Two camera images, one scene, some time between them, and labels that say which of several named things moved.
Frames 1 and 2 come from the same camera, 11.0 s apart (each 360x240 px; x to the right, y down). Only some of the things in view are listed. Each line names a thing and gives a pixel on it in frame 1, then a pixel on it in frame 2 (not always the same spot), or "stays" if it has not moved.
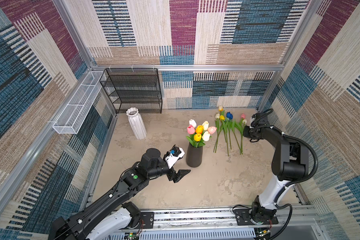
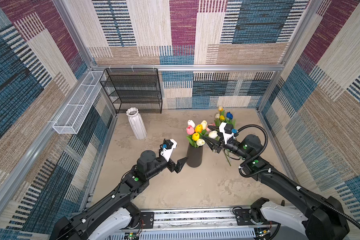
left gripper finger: (180, 174) to (180, 163)
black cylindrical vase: (194, 156) stays
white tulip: (192, 122) stays
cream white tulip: (206, 125) stays
